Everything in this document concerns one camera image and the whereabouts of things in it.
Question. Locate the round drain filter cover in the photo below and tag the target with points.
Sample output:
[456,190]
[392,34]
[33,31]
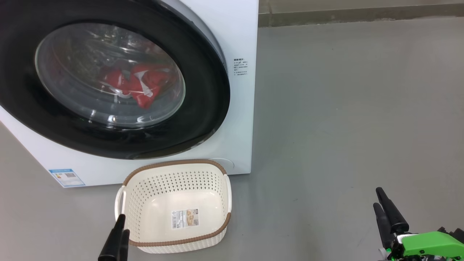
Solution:
[227,164]

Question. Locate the red and white garment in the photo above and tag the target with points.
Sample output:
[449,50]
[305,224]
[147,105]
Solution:
[145,81]

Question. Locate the product label sticker with barcode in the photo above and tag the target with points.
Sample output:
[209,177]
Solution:
[185,218]

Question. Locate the white washing machine body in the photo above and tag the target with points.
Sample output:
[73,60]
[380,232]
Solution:
[240,116]

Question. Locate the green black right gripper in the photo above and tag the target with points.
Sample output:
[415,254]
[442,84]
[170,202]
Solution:
[427,244]

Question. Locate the black round glass washer door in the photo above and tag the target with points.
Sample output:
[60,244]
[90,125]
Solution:
[204,116]

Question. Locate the cream perforated laundry basket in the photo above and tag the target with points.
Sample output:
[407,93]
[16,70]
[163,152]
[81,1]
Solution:
[152,188]

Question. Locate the blue energy label sticker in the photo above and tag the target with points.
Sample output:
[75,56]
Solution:
[67,177]

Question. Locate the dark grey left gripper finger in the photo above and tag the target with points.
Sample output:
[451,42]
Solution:
[113,243]
[125,246]

